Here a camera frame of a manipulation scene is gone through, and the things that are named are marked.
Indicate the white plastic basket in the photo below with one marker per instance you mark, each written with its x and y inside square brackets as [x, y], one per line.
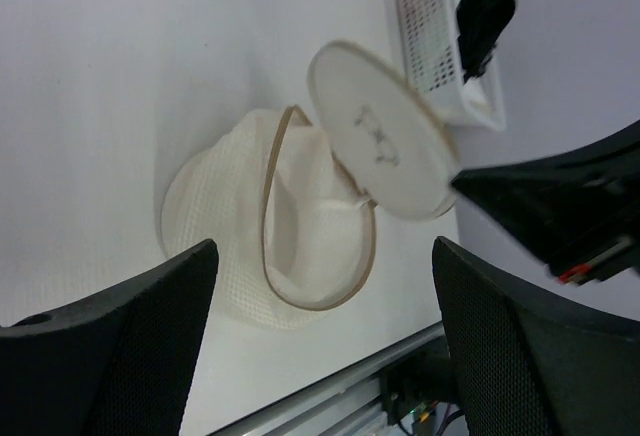
[428, 31]

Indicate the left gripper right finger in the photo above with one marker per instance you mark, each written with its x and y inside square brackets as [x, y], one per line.
[530, 362]

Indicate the aluminium mounting rail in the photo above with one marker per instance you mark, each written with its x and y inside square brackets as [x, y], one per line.
[360, 377]

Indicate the beige mesh laundry bag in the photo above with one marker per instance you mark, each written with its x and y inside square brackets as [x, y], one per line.
[291, 202]

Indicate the black lace bra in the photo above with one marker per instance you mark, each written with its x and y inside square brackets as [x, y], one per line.
[480, 24]

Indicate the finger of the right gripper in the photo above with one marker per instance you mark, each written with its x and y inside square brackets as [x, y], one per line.
[565, 203]

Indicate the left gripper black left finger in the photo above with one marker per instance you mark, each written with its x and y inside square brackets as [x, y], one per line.
[118, 362]

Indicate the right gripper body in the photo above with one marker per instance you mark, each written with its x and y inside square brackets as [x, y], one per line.
[597, 264]

